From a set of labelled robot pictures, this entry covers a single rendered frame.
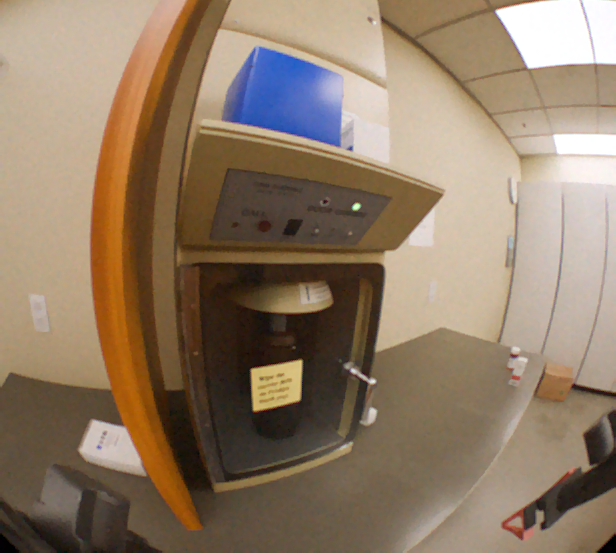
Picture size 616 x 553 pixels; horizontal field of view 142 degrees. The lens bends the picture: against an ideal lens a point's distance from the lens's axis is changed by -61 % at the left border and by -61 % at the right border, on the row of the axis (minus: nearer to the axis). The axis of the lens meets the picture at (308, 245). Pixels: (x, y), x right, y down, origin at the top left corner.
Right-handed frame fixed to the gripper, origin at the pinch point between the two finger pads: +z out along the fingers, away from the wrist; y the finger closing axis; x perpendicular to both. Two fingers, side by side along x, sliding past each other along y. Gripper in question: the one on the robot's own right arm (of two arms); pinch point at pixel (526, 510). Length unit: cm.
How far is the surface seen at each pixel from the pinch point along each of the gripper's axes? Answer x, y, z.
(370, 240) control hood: -44, 27, -18
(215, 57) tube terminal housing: -48, 49, -42
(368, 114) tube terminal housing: -59, 27, -34
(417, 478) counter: -16.4, 9.2, 21.6
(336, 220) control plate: -40, 33, -23
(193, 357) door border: -29, 48, -10
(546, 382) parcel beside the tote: -65, -206, 136
